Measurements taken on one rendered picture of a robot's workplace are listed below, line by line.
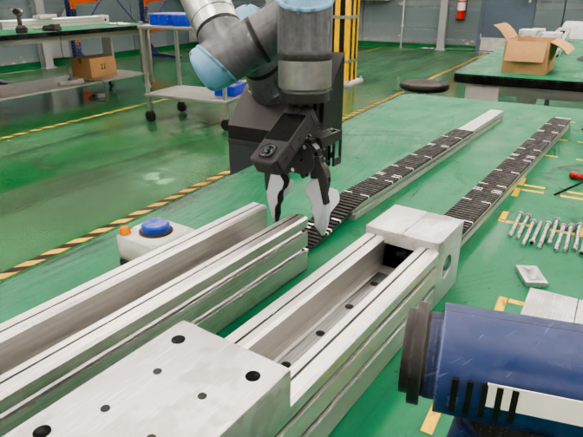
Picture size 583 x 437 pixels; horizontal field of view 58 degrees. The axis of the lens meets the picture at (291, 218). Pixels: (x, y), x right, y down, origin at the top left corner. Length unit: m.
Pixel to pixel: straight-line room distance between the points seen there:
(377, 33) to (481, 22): 2.21
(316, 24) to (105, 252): 0.46
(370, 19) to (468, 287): 11.92
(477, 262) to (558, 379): 0.57
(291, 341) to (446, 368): 0.29
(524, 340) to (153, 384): 0.24
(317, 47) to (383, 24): 11.75
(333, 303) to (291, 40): 0.35
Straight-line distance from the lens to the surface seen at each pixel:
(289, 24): 0.73
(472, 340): 0.29
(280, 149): 0.71
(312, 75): 0.74
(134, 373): 0.41
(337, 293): 0.61
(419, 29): 12.22
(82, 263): 0.86
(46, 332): 0.58
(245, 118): 1.47
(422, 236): 0.68
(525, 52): 2.87
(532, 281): 0.81
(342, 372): 0.50
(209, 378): 0.39
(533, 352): 0.29
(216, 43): 0.85
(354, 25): 7.31
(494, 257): 0.87
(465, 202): 0.98
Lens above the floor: 1.16
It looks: 23 degrees down
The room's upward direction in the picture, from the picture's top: straight up
